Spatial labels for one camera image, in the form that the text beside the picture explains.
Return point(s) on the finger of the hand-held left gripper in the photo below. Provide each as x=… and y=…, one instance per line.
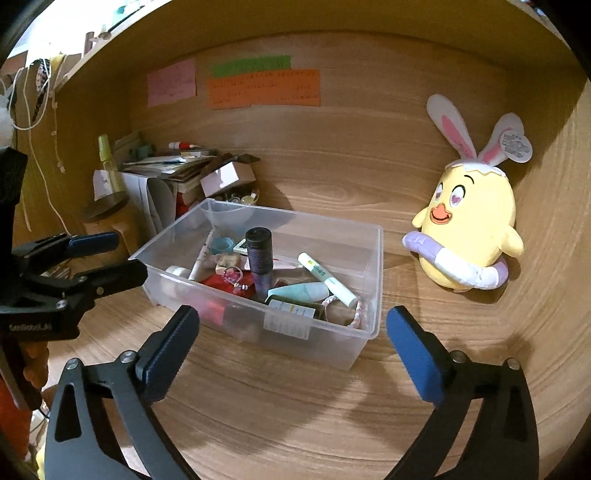
x=92, y=242
x=120, y=277

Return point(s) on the blue tape roll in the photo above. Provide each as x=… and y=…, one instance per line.
x=221, y=244

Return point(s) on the person's left hand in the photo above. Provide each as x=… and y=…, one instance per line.
x=37, y=356

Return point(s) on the pale green tube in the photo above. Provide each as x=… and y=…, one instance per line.
x=300, y=290

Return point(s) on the pink sticky note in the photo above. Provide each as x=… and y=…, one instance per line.
x=171, y=83

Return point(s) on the white paper tag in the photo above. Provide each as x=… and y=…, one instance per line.
x=102, y=184

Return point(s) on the teal and white container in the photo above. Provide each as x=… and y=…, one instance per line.
x=122, y=7

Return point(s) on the clear plastic bowl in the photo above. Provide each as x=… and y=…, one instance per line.
x=231, y=217

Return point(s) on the red packet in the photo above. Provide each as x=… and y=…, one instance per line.
x=214, y=280

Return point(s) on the clear plastic storage box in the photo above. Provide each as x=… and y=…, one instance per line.
x=344, y=344

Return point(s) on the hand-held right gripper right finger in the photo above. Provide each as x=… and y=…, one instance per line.
x=415, y=355

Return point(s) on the white tube with green print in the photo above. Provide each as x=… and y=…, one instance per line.
x=328, y=279

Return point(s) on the small pink charm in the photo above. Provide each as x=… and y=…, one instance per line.
x=240, y=287

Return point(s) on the green sticky note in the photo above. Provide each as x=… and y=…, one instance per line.
x=249, y=66

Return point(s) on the orange sticky note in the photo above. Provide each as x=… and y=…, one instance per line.
x=263, y=90

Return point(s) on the yellow chick plush toy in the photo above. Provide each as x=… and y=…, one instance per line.
x=475, y=217

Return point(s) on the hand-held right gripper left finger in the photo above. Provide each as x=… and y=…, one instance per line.
x=168, y=350

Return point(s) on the red and white marker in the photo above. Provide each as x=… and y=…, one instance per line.
x=184, y=145

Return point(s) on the stack of papers and books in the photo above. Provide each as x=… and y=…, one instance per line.
x=161, y=166

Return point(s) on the white pen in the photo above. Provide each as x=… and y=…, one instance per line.
x=199, y=263

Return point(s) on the white tape roll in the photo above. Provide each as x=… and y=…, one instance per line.
x=178, y=271

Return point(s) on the green spray bottle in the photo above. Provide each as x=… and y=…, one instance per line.
x=108, y=166

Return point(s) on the folded white paper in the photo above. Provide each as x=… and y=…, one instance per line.
x=152, y=203

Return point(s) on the brown lidded mug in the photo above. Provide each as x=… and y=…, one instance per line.
x=106, y=207

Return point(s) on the dark purple cosmetic tube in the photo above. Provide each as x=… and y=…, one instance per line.
x=259, y=263

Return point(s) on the small white dotted case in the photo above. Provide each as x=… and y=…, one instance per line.
x=241, y=247

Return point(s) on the cluster of glass trinkets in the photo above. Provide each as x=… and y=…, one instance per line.
x=247, y=199

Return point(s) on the dark green bottle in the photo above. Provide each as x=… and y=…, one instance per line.
x=291, y=308

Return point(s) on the small white cardboard box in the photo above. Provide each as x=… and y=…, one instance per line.
x=226, y=177

